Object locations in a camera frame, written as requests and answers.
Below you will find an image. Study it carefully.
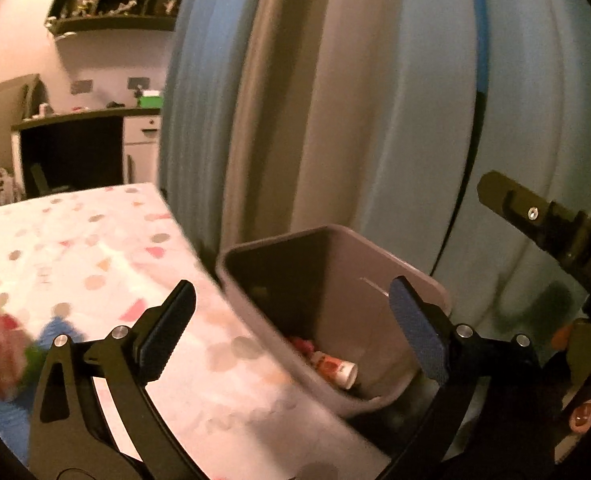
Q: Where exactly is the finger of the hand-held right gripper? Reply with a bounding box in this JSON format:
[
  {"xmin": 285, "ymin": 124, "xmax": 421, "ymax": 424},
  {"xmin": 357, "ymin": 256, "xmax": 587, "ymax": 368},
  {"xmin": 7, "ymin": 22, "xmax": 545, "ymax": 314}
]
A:
[{"xmin": 477, "ymin": 170, "xmax": 591, "ymax": 272}]

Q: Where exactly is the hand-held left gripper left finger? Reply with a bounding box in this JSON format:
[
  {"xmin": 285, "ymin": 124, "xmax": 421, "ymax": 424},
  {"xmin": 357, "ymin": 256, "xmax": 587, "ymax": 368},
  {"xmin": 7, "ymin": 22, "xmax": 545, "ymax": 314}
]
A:
[{"xmin": 28, "ymin": 280, "xmax": 197, "ymax": 480}]

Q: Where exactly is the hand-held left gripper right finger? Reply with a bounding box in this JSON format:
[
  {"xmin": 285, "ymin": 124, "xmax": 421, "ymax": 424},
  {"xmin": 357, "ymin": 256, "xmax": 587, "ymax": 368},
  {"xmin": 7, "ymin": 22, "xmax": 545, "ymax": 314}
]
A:
[{"xmin": 380, "ymin": 275, "xmax": 551, "ymax": 480}]

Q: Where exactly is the white desk with dark top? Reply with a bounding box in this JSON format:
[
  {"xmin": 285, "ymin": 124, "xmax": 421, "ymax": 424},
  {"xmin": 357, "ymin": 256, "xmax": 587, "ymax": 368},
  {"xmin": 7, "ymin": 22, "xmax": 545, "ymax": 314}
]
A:
[{"xmin": 10, "ymin": 107, "xmax": 164, "ymax": 198}]

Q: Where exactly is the blue and beige curtain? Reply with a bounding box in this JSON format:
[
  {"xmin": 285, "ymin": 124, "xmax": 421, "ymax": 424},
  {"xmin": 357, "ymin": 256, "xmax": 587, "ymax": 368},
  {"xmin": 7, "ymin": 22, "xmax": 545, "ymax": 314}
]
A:
[{"xmin": 158, "ymin": 0, "xmax": 591, "ymax": 411}]

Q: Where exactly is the white desk drawer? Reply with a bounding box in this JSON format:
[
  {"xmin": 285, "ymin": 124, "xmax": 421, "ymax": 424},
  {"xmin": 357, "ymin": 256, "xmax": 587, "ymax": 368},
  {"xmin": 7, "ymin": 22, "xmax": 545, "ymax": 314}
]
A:
[{"xmin": 126, "ymin": 116, "xmax": 161, "ymax": 143}]

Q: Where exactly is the confetti print tablecloth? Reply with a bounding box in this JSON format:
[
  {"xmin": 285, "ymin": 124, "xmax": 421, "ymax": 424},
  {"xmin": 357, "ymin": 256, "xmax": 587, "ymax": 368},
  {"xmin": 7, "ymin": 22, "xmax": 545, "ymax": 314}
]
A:
[{"xmin": 0, "ymin": 182, "xmax": 391, "ymax": 480}]

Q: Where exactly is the white cable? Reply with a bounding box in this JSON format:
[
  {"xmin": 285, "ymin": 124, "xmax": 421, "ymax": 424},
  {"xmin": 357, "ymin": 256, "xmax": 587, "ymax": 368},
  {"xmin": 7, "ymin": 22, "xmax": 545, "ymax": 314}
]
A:
[{"xmin": 46, "ymin": 17, "xmax": 77, "ymax": 39}]

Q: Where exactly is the person's right hand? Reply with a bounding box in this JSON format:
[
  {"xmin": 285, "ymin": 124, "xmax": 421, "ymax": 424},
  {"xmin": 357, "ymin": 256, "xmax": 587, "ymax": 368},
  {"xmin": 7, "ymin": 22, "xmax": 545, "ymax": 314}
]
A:
[{"xmin": 550, "ymin": 323, "xmax": 591, "ymax": 434}]

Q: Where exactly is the orange print paper cup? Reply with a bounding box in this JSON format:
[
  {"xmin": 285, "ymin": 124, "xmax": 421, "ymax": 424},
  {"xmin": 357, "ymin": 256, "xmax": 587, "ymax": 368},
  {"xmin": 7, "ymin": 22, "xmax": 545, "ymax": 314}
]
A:
[{"xmin": 309, "ymin": 350, "xmax": 359, "ymax": 390}]

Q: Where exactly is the grey plastic bin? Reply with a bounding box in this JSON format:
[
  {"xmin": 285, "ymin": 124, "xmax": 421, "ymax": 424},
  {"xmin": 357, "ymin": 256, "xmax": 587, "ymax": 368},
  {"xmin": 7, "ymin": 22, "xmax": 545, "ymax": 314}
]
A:
[{"xmin": 216, "ymin": 225, "xmax": 451, "ymax": 418}]

